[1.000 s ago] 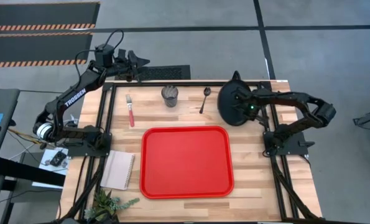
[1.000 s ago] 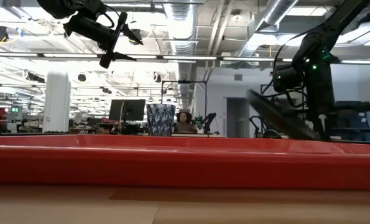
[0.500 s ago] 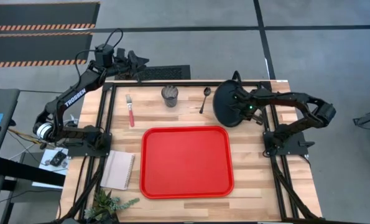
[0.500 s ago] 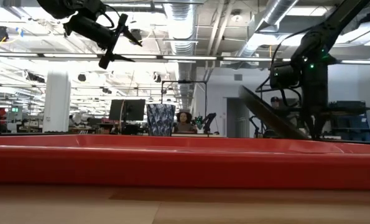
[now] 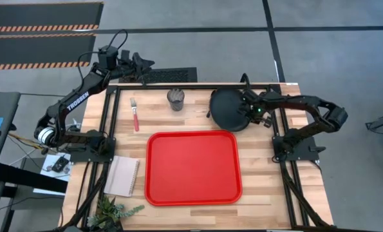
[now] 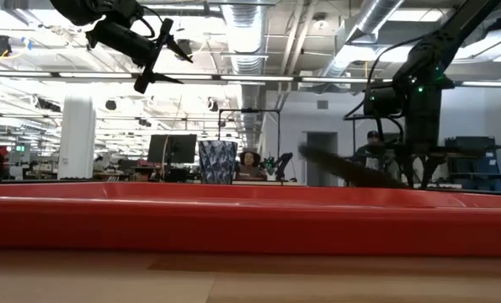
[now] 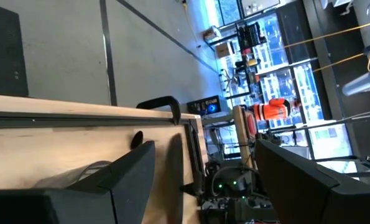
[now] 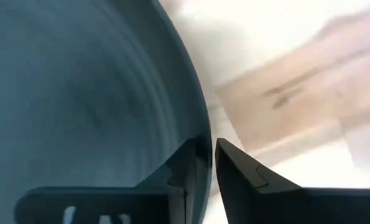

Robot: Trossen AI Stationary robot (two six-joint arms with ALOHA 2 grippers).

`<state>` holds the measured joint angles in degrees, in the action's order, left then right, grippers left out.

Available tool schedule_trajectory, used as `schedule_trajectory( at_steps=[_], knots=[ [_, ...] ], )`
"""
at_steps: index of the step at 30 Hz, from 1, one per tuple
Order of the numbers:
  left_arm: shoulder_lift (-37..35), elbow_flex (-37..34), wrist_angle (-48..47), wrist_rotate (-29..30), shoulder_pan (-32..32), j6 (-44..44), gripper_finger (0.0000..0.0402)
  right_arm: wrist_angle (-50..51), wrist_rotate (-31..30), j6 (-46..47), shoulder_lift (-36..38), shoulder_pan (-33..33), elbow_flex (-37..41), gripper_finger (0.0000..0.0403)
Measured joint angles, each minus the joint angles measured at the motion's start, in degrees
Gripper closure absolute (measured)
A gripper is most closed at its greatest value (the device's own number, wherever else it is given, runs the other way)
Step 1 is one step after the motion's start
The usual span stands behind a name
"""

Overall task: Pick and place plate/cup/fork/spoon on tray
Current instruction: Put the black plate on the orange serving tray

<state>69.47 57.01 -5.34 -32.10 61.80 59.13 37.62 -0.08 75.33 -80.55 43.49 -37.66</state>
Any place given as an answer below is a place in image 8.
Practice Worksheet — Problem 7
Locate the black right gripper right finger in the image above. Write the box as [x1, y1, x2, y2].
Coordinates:
[215, 138, 370, 224]

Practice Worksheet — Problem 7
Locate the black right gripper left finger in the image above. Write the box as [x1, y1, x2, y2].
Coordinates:
[12, 138, 204, 224]

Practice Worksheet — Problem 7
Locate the dark round plate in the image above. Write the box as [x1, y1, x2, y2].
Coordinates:
[0, 0, 213, 224]

